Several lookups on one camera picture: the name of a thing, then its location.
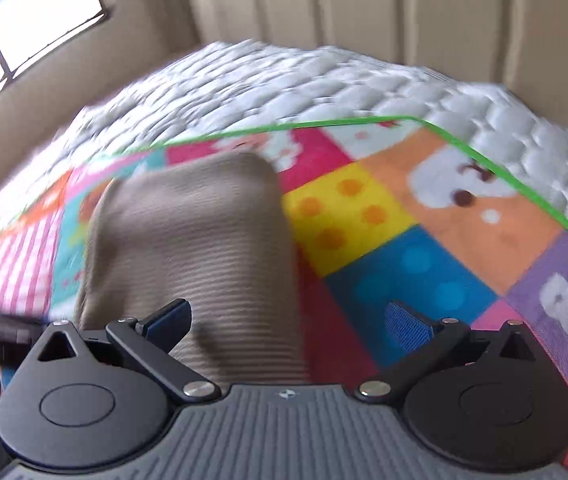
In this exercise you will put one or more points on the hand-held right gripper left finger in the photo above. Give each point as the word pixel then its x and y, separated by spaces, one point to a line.
pixel 166 319

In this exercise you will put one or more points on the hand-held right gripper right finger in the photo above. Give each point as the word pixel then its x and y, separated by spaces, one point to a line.
pixel 406 329

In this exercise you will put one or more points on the beige striped pants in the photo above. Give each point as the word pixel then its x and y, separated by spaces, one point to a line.
pixel 188 235

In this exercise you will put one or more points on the colourful printed play mat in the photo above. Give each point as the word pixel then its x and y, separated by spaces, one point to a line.
pixel 414 240

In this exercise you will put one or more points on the white quilted mattress pad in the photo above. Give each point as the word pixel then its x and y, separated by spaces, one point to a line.
pixel 289 80

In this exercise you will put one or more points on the beige padded headboard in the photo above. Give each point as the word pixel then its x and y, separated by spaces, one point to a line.
pixel 389 5

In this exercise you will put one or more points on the barred window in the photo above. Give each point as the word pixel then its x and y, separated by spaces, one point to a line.
pixel 38 5

